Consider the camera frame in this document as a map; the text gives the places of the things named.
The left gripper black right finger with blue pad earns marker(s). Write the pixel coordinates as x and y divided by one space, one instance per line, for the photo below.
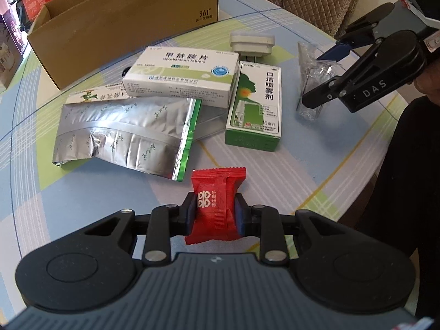
263 222

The white green tablet box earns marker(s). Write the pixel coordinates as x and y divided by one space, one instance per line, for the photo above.
168 71

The white plug adapter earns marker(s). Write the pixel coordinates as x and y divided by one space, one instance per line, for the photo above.
251 44

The checked tablecloth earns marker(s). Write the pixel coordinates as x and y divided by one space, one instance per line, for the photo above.
323 165

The clear plastic bag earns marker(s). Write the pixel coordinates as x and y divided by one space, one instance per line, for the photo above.
313 73

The silver foil pouch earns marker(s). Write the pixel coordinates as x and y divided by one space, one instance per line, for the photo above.
152 135

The red candy wrapper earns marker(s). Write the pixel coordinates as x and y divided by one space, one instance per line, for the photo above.
215 189

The white ointment box with bird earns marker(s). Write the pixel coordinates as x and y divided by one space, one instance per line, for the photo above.
109 92

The green throat spray box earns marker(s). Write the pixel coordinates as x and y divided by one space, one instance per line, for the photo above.
255 115

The white appliance box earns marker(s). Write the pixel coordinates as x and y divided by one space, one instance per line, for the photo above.
11 48

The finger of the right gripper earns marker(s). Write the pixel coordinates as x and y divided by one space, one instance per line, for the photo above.
358 34
360 86

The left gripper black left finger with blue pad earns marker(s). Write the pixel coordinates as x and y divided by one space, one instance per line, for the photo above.
164 223

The brown cardboard box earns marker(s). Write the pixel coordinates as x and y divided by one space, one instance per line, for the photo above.
72 38

